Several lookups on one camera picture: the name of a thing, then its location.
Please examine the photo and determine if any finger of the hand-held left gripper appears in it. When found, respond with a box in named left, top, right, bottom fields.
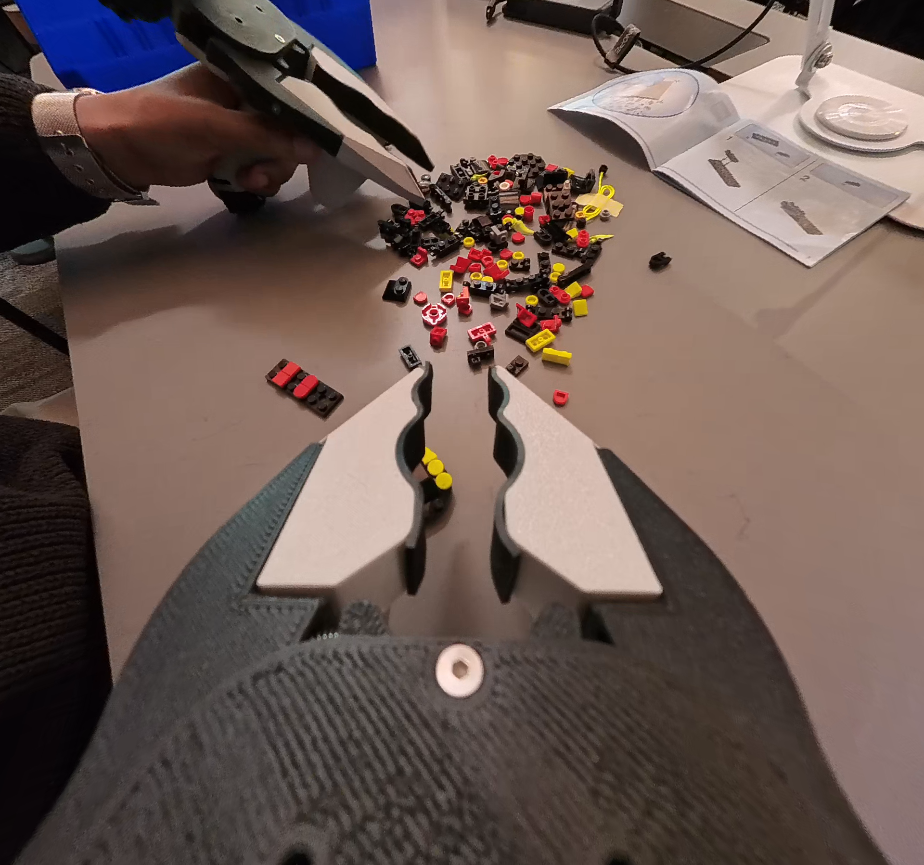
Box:
left=303, top=48, right=436, bottom=175
left=274, top=77, right=428, bottom=211

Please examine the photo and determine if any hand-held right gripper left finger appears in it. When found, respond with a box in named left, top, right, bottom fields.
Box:
left=255, top=363, right=436, bottom=619

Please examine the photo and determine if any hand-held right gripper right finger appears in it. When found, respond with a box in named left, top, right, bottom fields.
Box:
left=487, top=365, right=665, bottom=625

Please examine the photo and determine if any yellow and black lego assembly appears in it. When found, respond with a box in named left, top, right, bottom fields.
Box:
left=408, top=446, right=456, bottom=527

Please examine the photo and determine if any black lego plate with red tiles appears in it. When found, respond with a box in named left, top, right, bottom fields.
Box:
left=265, top=357, right=345, bottom=419

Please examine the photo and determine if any pile of lego bricks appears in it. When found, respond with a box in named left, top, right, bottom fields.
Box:
left=377, top=152, right=625, bottom=378

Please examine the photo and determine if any person's left forearm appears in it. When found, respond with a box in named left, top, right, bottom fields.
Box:
left=0, top=73, right=109, bottom=252

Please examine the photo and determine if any lego instruction booklet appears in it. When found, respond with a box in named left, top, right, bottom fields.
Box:
left=547, top=68, right=912, bottom=268

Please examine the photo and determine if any person's left hand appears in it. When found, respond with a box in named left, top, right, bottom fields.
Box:
left=101, top=71, right=326, bottom=196

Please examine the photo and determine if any blue plastic bin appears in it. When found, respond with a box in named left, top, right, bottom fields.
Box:
left=11, top=0, right=378, bottom=93

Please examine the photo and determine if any silver wristwatch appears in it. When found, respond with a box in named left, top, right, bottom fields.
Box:
left=31, top=87, right=158, bottom=205

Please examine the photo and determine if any small clear plastic bag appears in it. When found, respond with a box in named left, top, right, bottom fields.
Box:
left=575, top=186, right=625, bottom=222

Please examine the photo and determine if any white document stand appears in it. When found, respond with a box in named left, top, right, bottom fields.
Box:
left=722, top=0, right=924, bottom=232

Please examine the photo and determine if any black cable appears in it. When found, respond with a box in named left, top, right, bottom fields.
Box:
left=592, top=0, right=789, bottom=77

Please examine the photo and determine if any grey table cable hatch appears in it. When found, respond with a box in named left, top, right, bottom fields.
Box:
left=617, top=0, right=770, bottom=75

